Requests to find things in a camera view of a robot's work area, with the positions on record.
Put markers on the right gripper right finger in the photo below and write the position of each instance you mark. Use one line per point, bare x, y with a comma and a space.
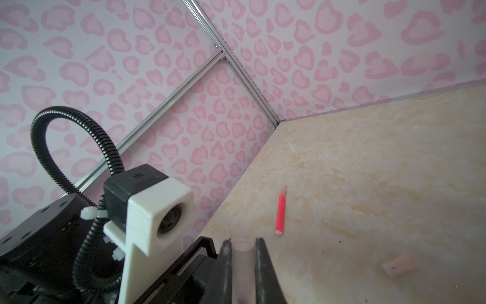
268, 290

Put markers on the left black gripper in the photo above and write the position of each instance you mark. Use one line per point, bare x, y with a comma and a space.
37, 259

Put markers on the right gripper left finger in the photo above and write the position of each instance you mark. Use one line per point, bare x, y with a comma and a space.
219, 288

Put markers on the clear pen cap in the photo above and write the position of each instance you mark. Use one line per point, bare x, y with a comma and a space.
243, 273

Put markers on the pink highlighter pen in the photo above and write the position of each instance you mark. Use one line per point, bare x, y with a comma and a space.
280, 219

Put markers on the translucent pen cap on table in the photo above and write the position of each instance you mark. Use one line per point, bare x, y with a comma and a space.
399, 266

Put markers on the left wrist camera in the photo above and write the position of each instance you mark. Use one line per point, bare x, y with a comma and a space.
149, 213

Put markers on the diagonal aluminium frame bar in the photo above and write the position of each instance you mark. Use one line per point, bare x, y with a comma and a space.
90, 177

